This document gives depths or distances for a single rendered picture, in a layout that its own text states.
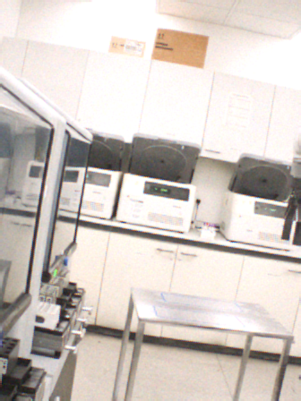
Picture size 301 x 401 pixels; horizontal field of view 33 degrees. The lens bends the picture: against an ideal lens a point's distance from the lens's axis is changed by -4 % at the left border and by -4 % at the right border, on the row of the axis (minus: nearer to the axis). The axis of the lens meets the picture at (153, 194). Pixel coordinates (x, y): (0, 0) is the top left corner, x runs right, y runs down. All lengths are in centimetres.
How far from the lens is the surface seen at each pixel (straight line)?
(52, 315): 158
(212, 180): 450
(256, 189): 440
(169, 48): 428
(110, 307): 398
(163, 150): 409
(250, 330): 196
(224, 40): 464
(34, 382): 124
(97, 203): 386
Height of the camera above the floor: 135
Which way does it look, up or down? 3 degrees down
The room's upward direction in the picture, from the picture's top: 10 degrees clockwise
